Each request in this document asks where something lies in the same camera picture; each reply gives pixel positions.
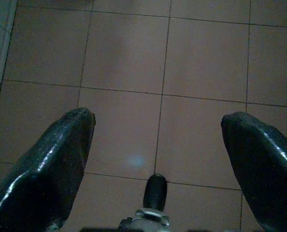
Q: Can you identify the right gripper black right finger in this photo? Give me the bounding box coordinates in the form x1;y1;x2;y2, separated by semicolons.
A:
220;111;287;232

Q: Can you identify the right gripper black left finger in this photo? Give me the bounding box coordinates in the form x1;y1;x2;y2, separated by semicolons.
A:
0;107;97;232

